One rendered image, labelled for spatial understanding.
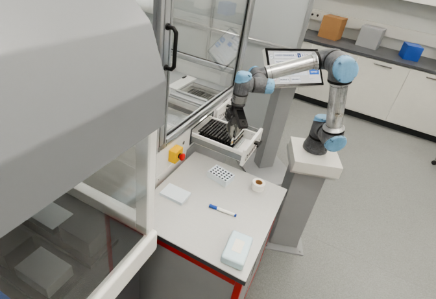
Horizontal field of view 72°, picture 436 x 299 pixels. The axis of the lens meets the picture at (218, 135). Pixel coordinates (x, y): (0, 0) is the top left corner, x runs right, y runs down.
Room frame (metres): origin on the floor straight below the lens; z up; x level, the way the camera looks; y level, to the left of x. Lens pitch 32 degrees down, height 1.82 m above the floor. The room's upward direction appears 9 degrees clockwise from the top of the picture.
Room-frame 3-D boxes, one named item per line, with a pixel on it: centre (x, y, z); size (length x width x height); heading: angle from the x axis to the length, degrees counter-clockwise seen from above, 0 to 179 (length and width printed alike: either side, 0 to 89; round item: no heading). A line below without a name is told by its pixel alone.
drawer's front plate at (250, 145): (1.46, -0.20, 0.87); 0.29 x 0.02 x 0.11; 159
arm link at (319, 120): (1.61, -0.61, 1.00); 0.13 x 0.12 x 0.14; 12
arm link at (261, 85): (1.41, -0.17, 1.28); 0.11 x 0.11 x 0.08; 12
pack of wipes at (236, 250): (0.82, -0.15, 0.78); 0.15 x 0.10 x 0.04; 164
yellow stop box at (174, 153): (1.26, 0.20, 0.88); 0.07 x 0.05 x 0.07; 159
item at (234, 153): (1.54, -0.01, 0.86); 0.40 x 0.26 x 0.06; 69
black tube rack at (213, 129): (1.53, -0.02, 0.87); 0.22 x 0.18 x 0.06; 69
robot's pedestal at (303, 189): (1.62, -0.61, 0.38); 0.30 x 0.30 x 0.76; 88
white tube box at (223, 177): (1.27, -0.05, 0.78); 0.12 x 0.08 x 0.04; 59
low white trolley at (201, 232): (1.09, -0.04, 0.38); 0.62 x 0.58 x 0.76; 159
